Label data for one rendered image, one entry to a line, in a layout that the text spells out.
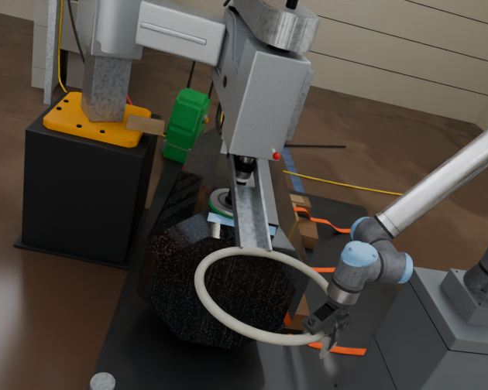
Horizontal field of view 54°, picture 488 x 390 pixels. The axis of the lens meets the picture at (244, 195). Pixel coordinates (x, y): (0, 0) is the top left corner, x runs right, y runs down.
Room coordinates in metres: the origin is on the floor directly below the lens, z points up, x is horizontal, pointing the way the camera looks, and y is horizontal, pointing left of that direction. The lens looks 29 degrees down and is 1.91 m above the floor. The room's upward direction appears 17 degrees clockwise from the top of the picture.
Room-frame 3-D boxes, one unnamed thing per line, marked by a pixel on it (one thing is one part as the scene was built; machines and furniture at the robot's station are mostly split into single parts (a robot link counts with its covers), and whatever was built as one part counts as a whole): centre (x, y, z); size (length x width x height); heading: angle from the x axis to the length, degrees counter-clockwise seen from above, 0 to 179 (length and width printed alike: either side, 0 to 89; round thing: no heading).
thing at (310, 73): (1.83, -0.09, 1.35); 0.08 x 0.03 x 0.28; 18
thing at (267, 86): (1.93, 0.06, 1.30); 0.36 x 0.22 x 0.45; 18
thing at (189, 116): (3.78, 0.63, 0.43); 0.35 x 0.35 x 0.87; 83
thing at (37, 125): (2.43, 0.89, 0.37); 0.66 x 0.66 x 0.74; 8
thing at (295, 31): (2.19, 0.14, 1.59); 0.96 x 0.25 x 0.17; 18
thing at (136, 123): (2.42, 0.63, 0.81); 0.20 x 0.10 x 0.05; 106
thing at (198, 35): (2.45, 0.69, 1.34); 0.74 x 0.34 x 0.25; 94
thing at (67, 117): (2.43, 0.89, 0.76); 0.49 x 0.49 x 0.05; 8
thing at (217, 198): (1.86, 0.04, 0.82); 0.21 x 0.21 x 0.01
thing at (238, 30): (2.23, 0.14, 1.28); 0.74 x 0.23 x 0.49; 18
